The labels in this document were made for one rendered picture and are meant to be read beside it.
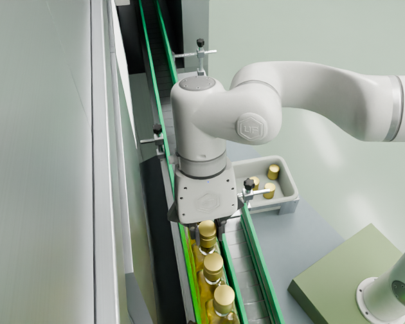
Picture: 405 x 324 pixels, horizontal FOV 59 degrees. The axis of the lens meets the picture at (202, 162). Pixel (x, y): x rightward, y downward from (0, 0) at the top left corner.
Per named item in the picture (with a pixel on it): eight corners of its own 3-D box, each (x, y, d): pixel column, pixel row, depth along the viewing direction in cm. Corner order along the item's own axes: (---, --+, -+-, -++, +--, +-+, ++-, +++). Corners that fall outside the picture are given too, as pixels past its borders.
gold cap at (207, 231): (196, 233, 69) (195, 221, 65) (214, 229, 69) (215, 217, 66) (200, 249, 67) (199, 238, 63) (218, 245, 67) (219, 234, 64)
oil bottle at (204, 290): (196, 301, 85) (195, 265, 69) (220, 296, 86) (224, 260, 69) (200, 326, 82) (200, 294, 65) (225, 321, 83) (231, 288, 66)
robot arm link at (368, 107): (390, 155, 45) (224, 150, 49) (369, 106, 56) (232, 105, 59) (408, 94, 40) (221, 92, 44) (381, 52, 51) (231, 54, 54)
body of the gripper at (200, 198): (172, 177, 52) (180, 231, 59) (241, 166, 53) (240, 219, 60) (166, 149, 58) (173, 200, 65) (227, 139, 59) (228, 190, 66)
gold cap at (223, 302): (224, 288, 63) (224, 279, 60) (238, 304, 62) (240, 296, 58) (208, 302, 62) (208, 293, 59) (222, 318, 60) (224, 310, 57)
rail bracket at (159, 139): (143, 153, 114) (137, 124, 104) (164, 150, 115) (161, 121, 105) (144, 163, 112) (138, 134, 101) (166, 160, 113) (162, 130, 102)
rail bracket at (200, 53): (173, 88, 148) (170, 39, 130) (213, 83, 150) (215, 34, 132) (175, 96, 145) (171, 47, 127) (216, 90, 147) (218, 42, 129)
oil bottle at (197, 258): (192, 278, 89) (189, 237, 72) (214, 272, 90) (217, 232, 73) (197, 300, 85) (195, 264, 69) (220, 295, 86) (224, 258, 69)
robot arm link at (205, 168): (170, 167, 51) (173, 182, 53) (231, 157, 52) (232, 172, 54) (164, 139, 57) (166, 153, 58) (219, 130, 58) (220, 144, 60)
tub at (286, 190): (215, 180, 123) (215, 164, 116) (278, 169, 126) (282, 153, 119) (227, 224, 112) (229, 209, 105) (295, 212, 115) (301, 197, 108)
